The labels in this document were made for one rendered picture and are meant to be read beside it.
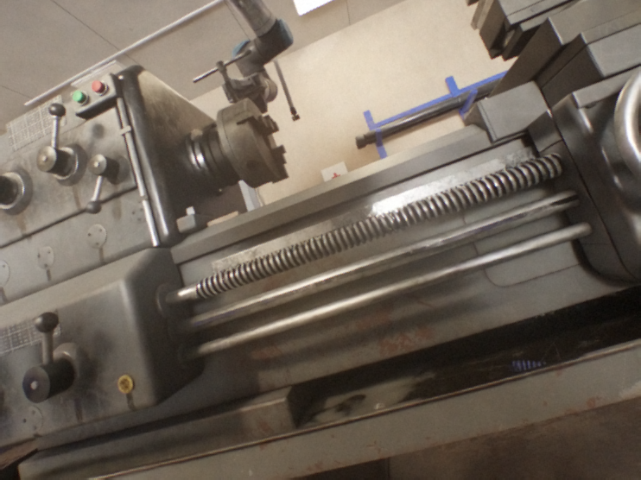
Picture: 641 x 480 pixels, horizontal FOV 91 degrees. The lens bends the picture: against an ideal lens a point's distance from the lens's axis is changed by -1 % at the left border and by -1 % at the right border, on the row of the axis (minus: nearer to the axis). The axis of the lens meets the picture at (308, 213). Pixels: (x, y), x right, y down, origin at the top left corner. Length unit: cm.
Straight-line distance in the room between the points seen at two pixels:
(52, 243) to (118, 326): 38
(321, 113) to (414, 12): 168
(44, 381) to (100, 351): 9
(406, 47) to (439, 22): 49
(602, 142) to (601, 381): 32
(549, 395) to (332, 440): 30
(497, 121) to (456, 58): 387
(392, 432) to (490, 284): 32
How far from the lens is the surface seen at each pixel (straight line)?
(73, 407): 80
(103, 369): 73
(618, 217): 61
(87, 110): 95
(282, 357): 74
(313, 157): 411
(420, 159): 67
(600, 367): 59
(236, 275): 64
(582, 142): 60
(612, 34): 66
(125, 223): 85
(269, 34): 124
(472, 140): 70
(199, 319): 69
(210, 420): 79
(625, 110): 53
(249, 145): 88
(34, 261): 104
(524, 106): 73
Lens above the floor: 69
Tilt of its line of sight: 9 degrees up
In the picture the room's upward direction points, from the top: 19 degrees counter-clockwise
